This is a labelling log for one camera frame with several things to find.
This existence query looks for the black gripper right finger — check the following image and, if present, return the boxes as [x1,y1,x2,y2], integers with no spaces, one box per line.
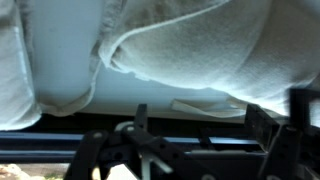
[244,104,281,153]

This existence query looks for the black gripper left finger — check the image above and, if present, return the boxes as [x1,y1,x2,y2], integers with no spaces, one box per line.
[134,103,148,132]

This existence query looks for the dark window frame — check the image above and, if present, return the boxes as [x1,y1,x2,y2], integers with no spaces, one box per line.
[0,113,320,165]

